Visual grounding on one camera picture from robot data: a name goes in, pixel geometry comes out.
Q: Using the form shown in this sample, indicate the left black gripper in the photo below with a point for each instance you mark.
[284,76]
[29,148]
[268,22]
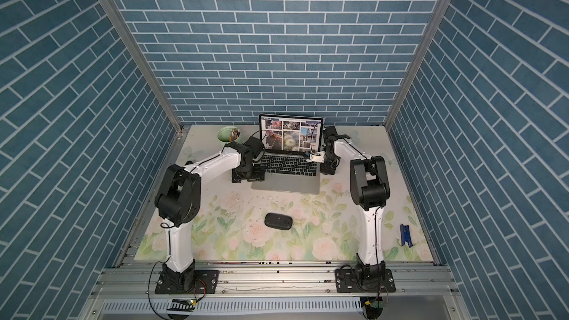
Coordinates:
[259,174]

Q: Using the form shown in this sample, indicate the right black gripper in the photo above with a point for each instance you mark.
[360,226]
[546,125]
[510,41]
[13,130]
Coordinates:
[327,169]

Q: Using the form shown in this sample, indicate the black wireless mouse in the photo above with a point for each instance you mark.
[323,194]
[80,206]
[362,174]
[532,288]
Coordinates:
[278,221]

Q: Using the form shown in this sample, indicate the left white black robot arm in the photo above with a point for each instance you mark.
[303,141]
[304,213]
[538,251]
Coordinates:
[179,198]

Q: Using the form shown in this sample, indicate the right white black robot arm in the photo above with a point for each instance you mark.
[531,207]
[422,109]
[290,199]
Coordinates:
[369,189]

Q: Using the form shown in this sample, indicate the silver laptop with photo screen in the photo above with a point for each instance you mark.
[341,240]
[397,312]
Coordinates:
[290,142]

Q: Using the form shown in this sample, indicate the green pen holder cup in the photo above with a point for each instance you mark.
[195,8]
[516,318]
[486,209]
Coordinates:
[228,134]

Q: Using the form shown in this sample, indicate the blue clip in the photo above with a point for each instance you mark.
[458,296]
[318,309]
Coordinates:
[405,236]

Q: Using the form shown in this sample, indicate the green circuit board left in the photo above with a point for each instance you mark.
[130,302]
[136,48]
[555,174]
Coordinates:
[183,305]

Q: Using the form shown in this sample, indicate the green circuit board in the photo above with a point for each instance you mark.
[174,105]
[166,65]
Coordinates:
[183,305]
[373,305]

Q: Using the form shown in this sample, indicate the green circuit board right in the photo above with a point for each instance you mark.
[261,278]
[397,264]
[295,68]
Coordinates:
[373,305]

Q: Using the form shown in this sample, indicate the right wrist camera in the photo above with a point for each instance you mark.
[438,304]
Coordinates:
[318,157]

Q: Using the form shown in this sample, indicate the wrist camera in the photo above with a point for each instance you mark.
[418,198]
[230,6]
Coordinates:
[318,157]
[255,145]

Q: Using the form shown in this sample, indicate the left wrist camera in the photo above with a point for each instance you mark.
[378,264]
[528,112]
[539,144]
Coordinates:
[255,145]

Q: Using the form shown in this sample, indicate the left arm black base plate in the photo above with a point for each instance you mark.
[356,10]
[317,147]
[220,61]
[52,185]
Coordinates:
[201,282]

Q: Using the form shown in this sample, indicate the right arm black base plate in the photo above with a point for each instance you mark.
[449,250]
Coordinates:
[347,281]

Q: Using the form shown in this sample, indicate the aluminium rail frame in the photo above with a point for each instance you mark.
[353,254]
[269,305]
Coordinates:
[137,280]

